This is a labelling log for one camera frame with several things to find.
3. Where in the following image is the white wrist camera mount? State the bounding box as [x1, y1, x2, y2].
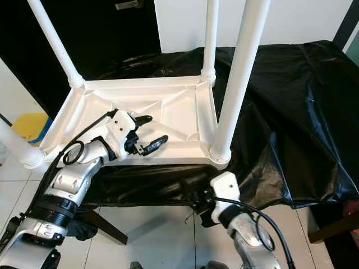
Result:
[104, 109, 139, 161]
[208, 171, 241, 222]

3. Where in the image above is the black rubber floor mat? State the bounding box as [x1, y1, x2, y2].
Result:
[309, 205, 359, 269]

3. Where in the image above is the brass door handle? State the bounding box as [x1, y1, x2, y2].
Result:
[115, 0, 144, 10]

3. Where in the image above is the yellow box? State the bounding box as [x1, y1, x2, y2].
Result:
[12, 112, 54, 146]

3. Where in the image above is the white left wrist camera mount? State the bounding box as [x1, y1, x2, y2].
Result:
[104, 109, 139, 161]

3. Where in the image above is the black plastic sheet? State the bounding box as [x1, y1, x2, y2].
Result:
[34, 39, 359, 228]

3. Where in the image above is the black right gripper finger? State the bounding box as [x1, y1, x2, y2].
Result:
[179, 179, 197, 203]

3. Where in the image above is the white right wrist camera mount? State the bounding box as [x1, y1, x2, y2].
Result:
[208, 171, 241, 222]

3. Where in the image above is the dark wooden table leg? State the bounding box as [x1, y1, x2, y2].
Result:
[309, 216, 359, 244]
[84, 207, 128, 245]

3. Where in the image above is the white plastic children table top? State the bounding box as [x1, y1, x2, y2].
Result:
[39, 76, 233, 169]

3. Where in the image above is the black door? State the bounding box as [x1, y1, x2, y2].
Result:
[0, 0, 161, 119]

